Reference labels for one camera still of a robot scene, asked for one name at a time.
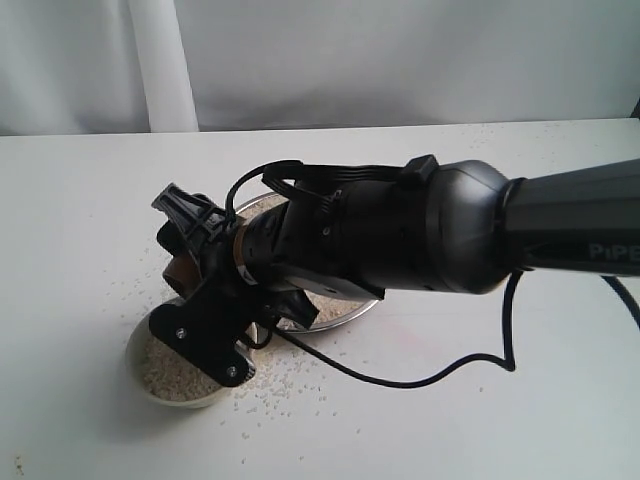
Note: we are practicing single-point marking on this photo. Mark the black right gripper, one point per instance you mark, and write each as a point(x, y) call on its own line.
point(372, 239)

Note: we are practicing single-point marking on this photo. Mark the brown wooden cup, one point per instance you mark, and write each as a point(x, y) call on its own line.
point(182, 275)

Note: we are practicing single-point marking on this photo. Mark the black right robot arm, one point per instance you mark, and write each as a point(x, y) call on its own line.
point(483, 226)

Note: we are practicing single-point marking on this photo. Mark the rice heap in tray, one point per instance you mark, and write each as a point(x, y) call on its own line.
point(330, 309)

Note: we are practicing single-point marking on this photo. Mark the spilled rice grains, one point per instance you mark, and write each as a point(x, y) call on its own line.
point(297, 414)

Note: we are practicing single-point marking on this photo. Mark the brown granular contents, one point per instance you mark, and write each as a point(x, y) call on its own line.
point(168, 376)

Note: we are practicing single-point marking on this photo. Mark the cream ceramic floral bowl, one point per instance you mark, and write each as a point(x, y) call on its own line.
point(133, 357)

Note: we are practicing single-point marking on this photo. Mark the round steel tray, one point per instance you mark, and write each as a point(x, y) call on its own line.
point(290, 326)

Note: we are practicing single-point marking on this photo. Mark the white backdrop curtain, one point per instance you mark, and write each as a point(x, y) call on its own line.
point(81, 67)

